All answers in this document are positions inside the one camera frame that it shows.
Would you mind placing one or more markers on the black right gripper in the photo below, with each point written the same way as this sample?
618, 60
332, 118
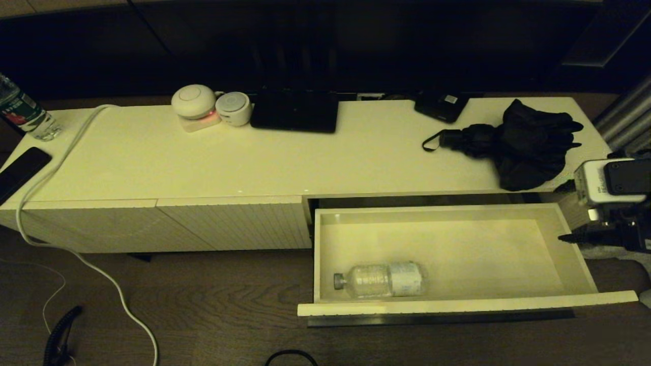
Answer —
635, 229

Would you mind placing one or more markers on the black umbrella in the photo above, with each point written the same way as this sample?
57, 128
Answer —
529, 147

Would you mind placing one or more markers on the clear water bottle grey cap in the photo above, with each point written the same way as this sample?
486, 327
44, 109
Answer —
381, 279

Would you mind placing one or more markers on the white low cabinet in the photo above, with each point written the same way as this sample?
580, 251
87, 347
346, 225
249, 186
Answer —
203, 162

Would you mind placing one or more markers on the small black set-top box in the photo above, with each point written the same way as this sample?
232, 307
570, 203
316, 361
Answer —
441, 107

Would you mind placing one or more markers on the white power strip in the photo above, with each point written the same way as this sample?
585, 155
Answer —
370, 96

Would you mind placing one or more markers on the large black box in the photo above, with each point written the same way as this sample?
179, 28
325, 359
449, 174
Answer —
295, 114

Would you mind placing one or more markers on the small white round speaker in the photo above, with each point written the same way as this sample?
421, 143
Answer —
233, 108

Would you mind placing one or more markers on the white flat charging base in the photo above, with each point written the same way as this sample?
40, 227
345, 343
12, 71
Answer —
200, 125

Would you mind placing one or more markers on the white dome shaped device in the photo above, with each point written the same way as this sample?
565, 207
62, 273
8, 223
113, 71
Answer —
193, 101

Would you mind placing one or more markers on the black smartphone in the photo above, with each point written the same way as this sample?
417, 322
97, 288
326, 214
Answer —
20, 170

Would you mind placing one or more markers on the water bottle with green label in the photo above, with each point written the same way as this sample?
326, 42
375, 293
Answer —
20, 109

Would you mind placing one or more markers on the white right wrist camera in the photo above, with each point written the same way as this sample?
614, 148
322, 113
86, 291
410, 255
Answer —
590, 183

